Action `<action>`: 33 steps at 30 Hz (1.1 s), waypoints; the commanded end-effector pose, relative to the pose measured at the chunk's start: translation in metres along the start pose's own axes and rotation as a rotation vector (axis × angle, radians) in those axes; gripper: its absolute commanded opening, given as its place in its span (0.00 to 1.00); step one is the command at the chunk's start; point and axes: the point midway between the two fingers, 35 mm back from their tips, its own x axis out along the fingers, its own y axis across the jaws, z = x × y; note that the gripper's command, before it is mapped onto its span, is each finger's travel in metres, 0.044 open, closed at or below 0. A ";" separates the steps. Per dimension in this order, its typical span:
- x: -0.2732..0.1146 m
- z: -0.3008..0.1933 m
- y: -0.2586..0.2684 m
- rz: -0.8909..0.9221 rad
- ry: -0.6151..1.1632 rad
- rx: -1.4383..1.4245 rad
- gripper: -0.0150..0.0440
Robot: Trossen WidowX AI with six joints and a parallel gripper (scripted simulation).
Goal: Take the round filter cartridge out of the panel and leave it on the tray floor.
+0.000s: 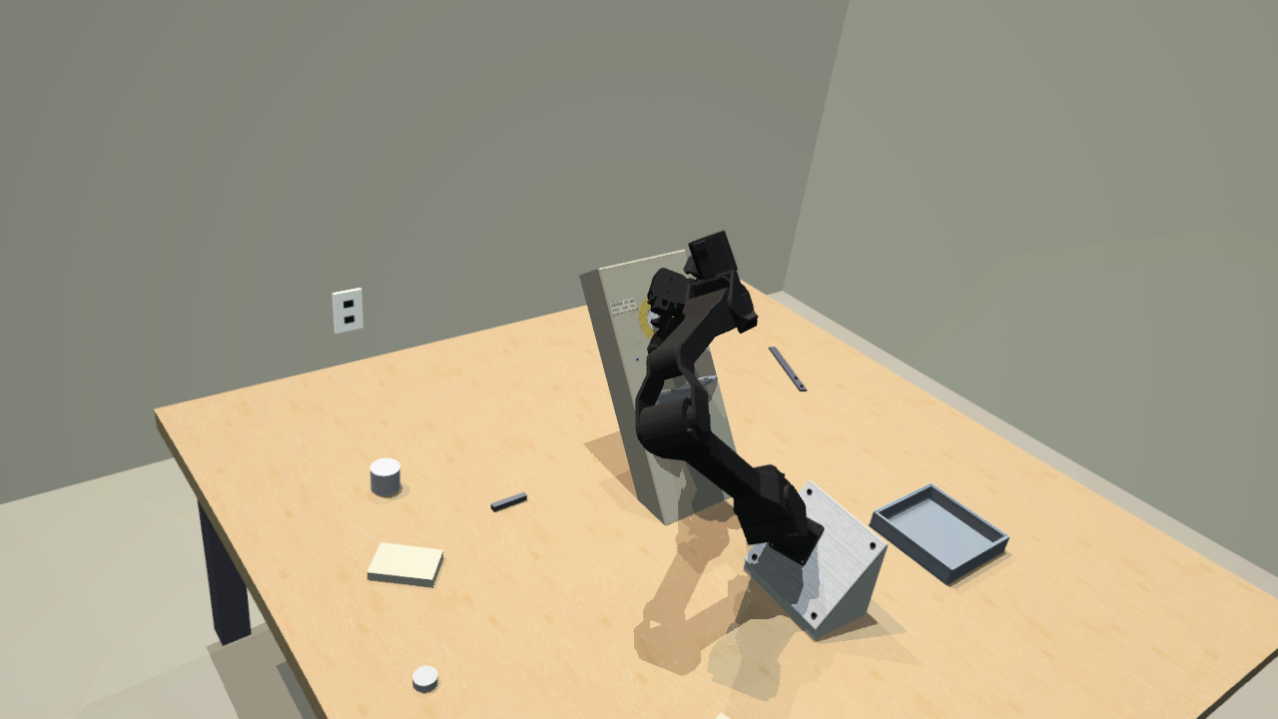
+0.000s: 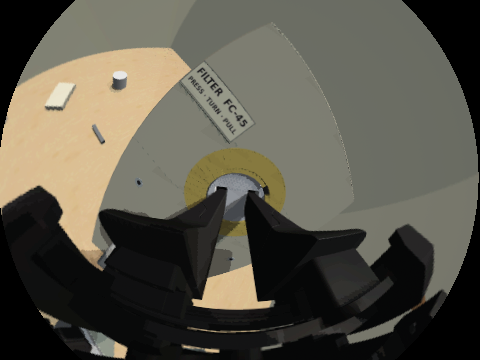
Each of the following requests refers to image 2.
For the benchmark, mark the dark grey rectangular bar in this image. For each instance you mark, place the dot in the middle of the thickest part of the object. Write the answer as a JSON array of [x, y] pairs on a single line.
[[94, 127]]

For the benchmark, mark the cream rectangular block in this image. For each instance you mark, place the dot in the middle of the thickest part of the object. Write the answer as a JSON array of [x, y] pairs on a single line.
[[59, 97]]

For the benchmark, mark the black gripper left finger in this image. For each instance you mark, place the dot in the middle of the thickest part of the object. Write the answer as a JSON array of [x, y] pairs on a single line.
[[187, 240]]

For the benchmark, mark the dark grey panel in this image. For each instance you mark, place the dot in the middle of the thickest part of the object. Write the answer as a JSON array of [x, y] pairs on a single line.
[[253, 107]]

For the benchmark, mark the grey cylinder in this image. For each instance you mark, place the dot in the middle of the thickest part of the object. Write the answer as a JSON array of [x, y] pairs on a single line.
[[119, 80]]

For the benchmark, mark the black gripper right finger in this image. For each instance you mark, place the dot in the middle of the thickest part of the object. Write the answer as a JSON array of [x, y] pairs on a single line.
[[280, 248]]

